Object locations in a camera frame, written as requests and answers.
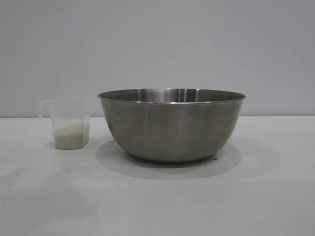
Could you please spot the white rice grains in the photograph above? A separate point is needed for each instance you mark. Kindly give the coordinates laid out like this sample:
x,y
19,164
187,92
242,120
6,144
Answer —
x,y
70,137

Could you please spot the translucent plastic measuring cup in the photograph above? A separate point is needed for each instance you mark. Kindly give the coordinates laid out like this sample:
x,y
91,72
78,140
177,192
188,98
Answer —
x,y
67,113

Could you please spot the stainless steel mixing bowl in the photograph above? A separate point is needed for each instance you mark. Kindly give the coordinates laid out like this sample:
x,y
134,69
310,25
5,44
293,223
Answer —
x,y
172,127

